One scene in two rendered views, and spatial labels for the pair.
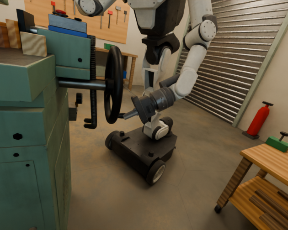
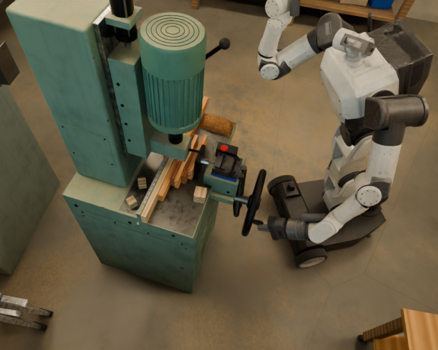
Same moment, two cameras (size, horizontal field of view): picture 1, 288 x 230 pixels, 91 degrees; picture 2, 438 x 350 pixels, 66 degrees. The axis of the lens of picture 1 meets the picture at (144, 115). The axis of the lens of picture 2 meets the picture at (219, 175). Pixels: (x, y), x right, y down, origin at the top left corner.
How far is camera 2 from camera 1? 109 cm
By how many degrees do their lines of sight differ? 40
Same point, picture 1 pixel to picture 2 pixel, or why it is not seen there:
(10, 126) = not seen: hidden behind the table
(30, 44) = (197, 199)
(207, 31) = (364, 198)
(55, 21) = (215, 171)
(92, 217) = (224, 266)
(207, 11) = (379, 174)
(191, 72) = (329, 227)
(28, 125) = not seen: hidden behind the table
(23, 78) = (190, 239)
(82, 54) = (230, 189)
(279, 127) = not seen: outside the picture
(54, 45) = (213, 182)
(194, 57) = (345, 210)
